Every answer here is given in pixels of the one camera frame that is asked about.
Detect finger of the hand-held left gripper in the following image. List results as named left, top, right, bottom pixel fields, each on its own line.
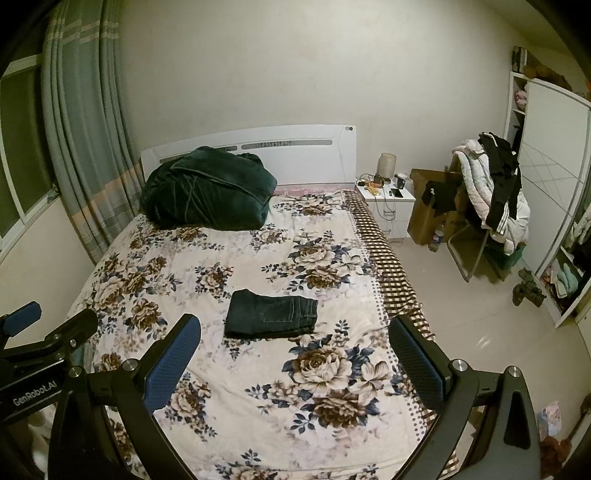
left=36, top=308, right=99, bottom=360
left=0, top=301, right=43, bottom=346

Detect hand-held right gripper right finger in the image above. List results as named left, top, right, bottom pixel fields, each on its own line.
left=388, top=315, right=541, bottom=480

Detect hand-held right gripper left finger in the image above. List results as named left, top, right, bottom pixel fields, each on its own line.
left=46, top=313, right=202, bottom=480

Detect dark blue jeans pants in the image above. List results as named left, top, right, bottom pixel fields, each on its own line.
left=224, top=289, right=320, bottom=340

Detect brown checkered bed sheet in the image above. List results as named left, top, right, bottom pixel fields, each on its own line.
left=344, top=189, right=462, bottom=476

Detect metal-framed chair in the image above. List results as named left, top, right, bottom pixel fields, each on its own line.
left=448, top=222, right=506, bottom=283

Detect plastic bottle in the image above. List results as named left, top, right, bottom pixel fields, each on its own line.
left=428, top=220, right=446, bottom=252

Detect pair of dark shoes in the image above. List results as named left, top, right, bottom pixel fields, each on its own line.
left=512, top=268, right=546, bottom=308

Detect green bin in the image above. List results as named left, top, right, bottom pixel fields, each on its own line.
left=489, top=242, right=527, bottom=278

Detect pastel printed packet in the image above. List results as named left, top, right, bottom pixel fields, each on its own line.
left=540, top=401, right=561, bottom=437

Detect large cardboard box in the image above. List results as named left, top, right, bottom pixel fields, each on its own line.
left=406, top=167, right=483, bottom=245

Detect floral bed blanket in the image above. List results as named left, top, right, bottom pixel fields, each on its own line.
left=28, top=191, right=439, bottom=480

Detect white nightstand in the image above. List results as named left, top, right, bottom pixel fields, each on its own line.
left=355, top=180, right=416, bottom=240

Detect brown cloth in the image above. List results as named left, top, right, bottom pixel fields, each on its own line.
left=538, top=436, right=578, bottom=480

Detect white-framed window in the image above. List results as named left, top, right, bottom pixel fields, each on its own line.
left=0, top=53, right=58, bottom=250

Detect teal folded cloth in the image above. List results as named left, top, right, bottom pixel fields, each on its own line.
left=551, top=263, right=583, bottom=298

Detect black cloth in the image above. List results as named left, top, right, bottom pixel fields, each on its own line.
left=422, top=178, right=465, bottom=215

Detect dark green velvet blanket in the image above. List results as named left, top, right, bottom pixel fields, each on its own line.
left=140, top=146, right=279, bottom=229

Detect chair piled with clothes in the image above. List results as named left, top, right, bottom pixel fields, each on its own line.
left=450, top=138, right=532, bottom=254

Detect black striped clothing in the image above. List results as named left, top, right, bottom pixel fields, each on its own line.
left=477, top=131, right=522, bottom=232

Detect beige table lamp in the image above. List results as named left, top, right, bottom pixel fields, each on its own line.
left=378, top=152, right=398, bottom=183

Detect grey-green curtain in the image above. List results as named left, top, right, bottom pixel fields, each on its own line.
left=41, top=0, right=146, bottom=266

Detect pink cloth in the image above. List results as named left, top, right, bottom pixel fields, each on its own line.
left=272, top=184, right=356, bottom=197

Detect white bed headboard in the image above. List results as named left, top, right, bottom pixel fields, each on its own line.
left=140, top=124, right=358, bottom=192

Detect white wardrobe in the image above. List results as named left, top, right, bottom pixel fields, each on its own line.
left=503, top=69, right=591, bottom=328

